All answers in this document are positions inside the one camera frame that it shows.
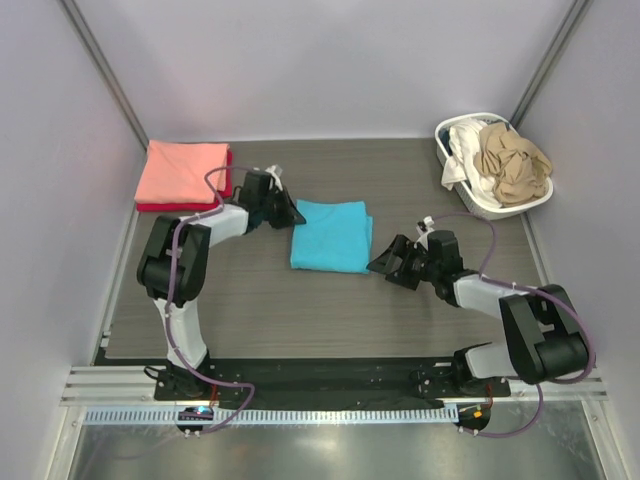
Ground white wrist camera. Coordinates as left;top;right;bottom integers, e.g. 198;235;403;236
265;164;284;191
416;216;435;249

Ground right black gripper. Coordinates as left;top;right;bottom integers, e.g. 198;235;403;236
367;234;440;290

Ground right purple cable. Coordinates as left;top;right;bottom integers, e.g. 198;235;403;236
429;213;597;439

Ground white t shirt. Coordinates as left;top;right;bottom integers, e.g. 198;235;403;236
441;118;501;208

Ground right aluminium frame post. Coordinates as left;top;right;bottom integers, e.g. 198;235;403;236
510;0;593;129

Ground beige t shirt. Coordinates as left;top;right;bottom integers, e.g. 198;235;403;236
474;122;553;207

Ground aluminium frame post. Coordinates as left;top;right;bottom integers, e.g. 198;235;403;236
58;0;149;149
510;0;593;129

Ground folded salmon pink t shirt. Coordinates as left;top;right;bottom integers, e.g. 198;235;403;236
134;139;230;205

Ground left aluminium frame post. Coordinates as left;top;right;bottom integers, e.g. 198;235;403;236
58;0;149;149

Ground white slotted cable duct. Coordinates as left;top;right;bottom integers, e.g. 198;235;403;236
84;404;458;427

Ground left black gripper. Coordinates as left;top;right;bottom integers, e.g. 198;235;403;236
258;185;305;230

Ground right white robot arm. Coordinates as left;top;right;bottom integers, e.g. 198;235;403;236
367;230;595;396

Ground white laundry basket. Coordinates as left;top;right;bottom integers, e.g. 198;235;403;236
435;112;553;220

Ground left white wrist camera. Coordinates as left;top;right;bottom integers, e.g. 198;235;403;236
265;164;284;191

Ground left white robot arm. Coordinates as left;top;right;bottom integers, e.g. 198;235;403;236
136;165;306;400

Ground turquoise t shirt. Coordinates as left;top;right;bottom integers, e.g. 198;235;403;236
290;200;373;274

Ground folded red t shirt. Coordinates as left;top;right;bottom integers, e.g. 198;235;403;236
136;149;234;213

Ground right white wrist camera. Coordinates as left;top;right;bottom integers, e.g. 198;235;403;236
416;216;435;249

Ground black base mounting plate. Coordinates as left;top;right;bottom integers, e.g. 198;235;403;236
143;357;511;427

